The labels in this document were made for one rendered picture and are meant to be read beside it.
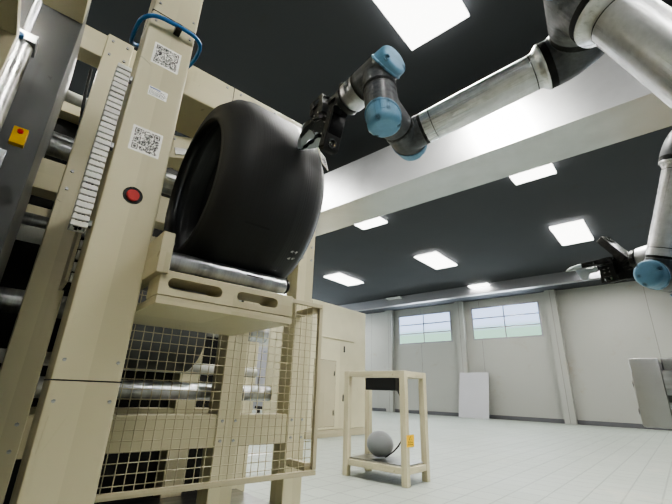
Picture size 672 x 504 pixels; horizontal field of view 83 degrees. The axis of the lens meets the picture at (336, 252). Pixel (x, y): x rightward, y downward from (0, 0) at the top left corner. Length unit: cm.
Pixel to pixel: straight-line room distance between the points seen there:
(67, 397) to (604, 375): 1363
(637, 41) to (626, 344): 1337
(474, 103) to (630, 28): 30
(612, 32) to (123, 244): 103
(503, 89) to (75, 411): 110
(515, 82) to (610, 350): 1326
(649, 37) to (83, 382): 115
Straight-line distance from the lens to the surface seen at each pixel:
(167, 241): 95
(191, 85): 167
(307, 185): 108
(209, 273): 101
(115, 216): 106
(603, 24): 80
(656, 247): 135
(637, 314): 1409
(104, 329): 100
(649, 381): 70
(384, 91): 88
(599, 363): 1402
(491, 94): 94
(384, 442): 341
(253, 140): 105
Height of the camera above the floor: 61
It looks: 20 degrees up
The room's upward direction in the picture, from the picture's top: 2 degrees clockwise
